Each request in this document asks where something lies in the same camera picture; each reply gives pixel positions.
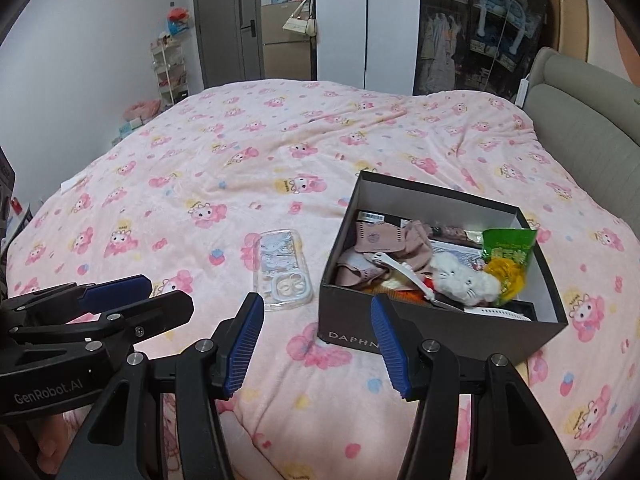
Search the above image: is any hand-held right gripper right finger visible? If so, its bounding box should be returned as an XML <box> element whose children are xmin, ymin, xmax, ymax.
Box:
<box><xmin>370</xmin><ymin>293</ymin><xmax>576</xmax><ymax>480</ymax></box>

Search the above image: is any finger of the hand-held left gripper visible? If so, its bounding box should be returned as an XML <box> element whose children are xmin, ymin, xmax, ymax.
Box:
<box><xmin>7</xmin><ymin>290</ymin><xmax>195</xmax><ymax>367</ymax></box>
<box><xmin>0</xmin><ymin>274</ymin><xmax>154</xmax><ymax>329</ymax></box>

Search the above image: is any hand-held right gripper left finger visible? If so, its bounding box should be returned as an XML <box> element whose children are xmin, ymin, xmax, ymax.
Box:
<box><xmin>65</xmin><ymin>292</ymin><xmax>267</xmax><ymax>480</ymax></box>

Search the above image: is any black shoe box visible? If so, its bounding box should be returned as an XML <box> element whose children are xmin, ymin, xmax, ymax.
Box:
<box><xmin>319</xmin><ymin>170</ymin><xmax>569</xmax><ymax>367</ymax></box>

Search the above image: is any clear printed phone case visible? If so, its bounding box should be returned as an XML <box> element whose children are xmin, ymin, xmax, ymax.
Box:
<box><xmin>253</xmin><ymin>229</ymin><xmax>315</xmax><ymax>312</ymax></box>

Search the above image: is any green snack packet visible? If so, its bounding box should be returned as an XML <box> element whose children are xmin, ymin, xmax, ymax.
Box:
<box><xmin>481</xmin><ymin>228</ymin><xmax>539</xmax><ymax>307</ymax></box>

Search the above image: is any person's left hand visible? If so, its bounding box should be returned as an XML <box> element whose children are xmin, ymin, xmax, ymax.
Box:
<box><xmin>30</xmin><ymin>404</ymin><xmax>84</xmax><ymax>462</ymax></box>

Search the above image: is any red printed packet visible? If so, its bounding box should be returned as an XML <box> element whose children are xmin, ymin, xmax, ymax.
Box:
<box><xmin>367</xmin><ymin>284</ymin><xmax>426</xmax><ymax>305</ymax></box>

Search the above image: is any pink printed blanket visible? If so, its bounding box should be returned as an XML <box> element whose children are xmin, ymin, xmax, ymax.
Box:
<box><xmin>5</xmin><ymin>79</ymin><xmax>640</xmax><ymax>480</ymax></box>

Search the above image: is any pink floor plush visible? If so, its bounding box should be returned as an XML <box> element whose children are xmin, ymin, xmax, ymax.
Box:
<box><xmin>121</xmin><ymin>100</ymin><xmax>162</xmax><ymax>122</ymax></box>

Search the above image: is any white storage rack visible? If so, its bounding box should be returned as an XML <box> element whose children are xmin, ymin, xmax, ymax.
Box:
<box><xmin>149</xmin><ymin>35</ymin><xmax>191</xmax><ymax>111</ymax></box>

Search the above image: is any pink printed pajamas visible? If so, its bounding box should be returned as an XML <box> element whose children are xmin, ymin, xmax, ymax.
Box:
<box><xmin>159</xmin><ymin>392</ymin><xmax>618</xmax><ymax>480</ymax></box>

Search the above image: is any grey door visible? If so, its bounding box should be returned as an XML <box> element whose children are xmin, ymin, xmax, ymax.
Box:
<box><xmin>192</xmin><ymin>0</ymin><xmax>265</xmax><ymax>90</ymax></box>

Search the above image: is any red plush toy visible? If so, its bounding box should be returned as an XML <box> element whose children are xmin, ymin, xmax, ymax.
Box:
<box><xmin>166</xmin><ymin>6</ymin><xmax>194</xmax><ymax>37</ymax></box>

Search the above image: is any grey padded headboard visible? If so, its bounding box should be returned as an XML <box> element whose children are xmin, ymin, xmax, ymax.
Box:
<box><xmin>521</xmin><ymin>46</ymin><xmax>640</xmax><ymax>233</ymax></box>

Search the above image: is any beige cabinet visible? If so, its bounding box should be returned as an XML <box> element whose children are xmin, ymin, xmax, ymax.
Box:
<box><xmin>260</xmin><ymin>0</ymin><xmax>318</xmax><ymax>82</ymax></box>

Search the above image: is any dark open closet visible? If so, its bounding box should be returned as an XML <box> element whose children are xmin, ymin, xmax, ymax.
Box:
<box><xmin>412</xmin><ymin>0</ymin><xmax>553</xmax><ymax>103</ymax></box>

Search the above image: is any white wardrobe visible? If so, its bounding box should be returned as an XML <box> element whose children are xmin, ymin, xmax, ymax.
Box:
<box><xmin>315</xmin><ymin>0</ymin><xmax>423</xmax><ymax>97</ymax></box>

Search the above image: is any cream handbag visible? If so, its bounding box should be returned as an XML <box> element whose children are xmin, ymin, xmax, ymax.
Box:
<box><xmin>281</xmin><ymin>0</ymin><xmax>318</xmax><ymax>37</ymax></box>

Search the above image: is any blue white plush toy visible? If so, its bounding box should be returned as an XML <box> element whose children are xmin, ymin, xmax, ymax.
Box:
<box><xmin>470</xmin><ymin>0</ymin><xmax>545</xmax><ymax>71</ymax></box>

